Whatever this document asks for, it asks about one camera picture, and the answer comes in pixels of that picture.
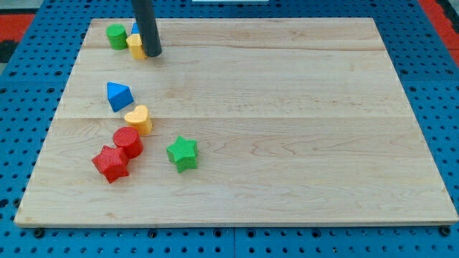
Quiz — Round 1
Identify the blue triangle block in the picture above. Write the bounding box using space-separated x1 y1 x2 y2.
107 82 134 113

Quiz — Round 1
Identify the wooden board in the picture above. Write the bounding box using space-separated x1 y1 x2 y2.
15 18 458 228

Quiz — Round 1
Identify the green star block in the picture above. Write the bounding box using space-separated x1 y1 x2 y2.
166 135 198 173

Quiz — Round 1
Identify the yellow heart block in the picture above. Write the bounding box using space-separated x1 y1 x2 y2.
124 105 153 135

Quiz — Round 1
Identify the red cylinder block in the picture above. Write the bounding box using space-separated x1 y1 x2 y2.
113 126 143 159

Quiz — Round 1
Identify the red star block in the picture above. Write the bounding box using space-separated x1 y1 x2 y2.
92 145 129 183

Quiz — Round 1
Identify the yellow pentagon block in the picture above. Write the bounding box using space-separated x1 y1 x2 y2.
126 34 147 59

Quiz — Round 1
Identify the blue block behind rod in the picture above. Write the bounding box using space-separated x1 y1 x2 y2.
131 23 139 34

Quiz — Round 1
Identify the green cylinder block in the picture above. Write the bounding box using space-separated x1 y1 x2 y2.
105 24 128 50

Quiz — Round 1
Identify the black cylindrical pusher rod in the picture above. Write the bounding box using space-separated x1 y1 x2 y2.
131 0 162 57

